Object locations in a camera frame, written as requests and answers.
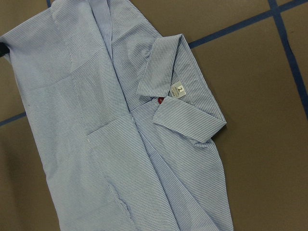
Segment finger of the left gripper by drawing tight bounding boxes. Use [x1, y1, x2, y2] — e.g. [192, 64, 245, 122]
[0, 42, 9, 57]

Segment blue striped button shirt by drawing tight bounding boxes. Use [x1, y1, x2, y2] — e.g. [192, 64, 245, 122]
[0, 0, 233, 231]

